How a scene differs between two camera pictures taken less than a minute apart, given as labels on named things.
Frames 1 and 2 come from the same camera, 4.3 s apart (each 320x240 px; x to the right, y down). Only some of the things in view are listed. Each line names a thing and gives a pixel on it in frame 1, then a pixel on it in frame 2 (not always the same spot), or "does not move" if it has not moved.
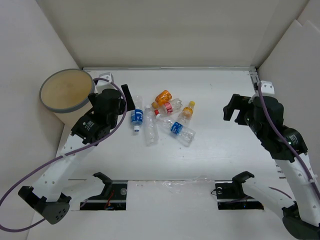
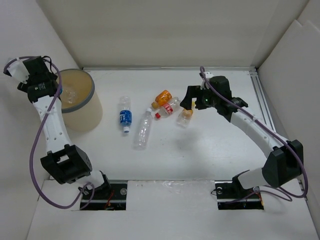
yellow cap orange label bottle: [185, 115] does not move
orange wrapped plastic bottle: [164, 97] does not move
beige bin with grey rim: [65, 92] does not move
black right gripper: [239, 102] -> [194, 91]
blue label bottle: [137, 114] -> [125, 115]
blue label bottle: [185, 135] -> [70, 94]
